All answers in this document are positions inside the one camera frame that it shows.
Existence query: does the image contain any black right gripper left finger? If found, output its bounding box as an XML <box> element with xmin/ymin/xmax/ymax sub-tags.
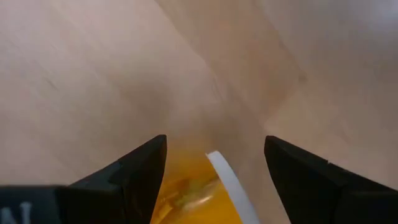
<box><xmin>57</xmin><ymin>134</ymin><xmax>168</xmax><ymax>224</ymax></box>

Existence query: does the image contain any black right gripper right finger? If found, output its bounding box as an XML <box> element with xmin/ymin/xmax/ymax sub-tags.
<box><xmin>264</xmin><ymin>135</ymin><xmax>398</xmax><ymax>224</ymax></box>

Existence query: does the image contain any orange pill bottle white cap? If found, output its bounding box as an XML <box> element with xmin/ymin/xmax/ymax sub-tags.
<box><xmin>150</xmin><ymin>151</ymin><xmax>261</xmax><ymax>224</ymax></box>

